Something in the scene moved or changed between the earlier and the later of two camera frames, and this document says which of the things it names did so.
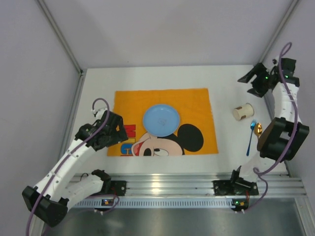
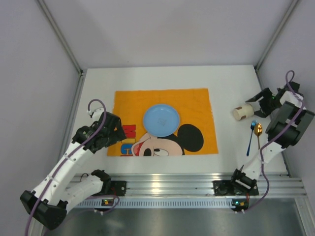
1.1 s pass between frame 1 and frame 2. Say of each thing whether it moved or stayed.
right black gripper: moved
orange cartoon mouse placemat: stayed
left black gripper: stayed
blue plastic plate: stayed
